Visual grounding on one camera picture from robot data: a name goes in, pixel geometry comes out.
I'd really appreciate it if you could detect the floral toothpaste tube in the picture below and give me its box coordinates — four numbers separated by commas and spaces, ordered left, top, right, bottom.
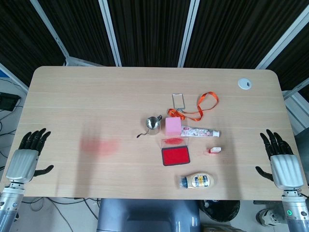
181, 126, 221, 138

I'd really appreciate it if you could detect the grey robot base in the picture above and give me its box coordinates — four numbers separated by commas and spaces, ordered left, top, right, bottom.
97, 198, 202, 232

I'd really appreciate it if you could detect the orange lanyard strap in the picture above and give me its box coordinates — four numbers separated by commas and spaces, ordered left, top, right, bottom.
168, 91, 220, 122

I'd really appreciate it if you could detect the clear badge holder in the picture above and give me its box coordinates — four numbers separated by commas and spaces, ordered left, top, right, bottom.
171, 93, 186, 110

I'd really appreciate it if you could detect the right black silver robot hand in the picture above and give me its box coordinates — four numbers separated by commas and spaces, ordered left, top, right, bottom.
255, 129, 304, 189

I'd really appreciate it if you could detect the black electronics box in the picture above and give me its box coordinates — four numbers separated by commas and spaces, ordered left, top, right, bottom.
0, 93, 21, 112

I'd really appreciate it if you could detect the red ink pad clear lid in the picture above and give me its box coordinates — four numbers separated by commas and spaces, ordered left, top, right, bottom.
161, 136, 191, 167

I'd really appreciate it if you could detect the black waste bin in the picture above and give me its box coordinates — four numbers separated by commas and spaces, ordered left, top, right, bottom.
201, 200, 241, 223

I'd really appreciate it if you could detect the white grey sneaker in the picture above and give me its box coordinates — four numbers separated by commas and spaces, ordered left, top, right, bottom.
255, 209, 282, 225

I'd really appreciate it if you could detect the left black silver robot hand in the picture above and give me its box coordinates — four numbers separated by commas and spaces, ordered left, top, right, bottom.
5, 128, 54, 183

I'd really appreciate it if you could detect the pink foam cube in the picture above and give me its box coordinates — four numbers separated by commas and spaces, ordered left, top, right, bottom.
165, 117, 182, 137

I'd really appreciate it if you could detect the white desk cable grommet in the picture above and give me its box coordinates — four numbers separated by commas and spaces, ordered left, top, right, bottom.
238, 78, 253, 90

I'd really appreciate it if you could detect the mayonnaise squeeze bottle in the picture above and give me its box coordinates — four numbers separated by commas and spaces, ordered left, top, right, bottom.
179, 172, 217, 190

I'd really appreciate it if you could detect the stainless steel gooseneck pitcher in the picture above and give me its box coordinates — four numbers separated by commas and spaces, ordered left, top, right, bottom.
136, 115, 162, 139

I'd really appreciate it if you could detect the grey partition frame post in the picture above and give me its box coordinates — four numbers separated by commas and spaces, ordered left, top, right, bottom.
178, 0, 201, 68
255, 11, 309, 70
98, 0, 122, 67
30, 0, 70, 66

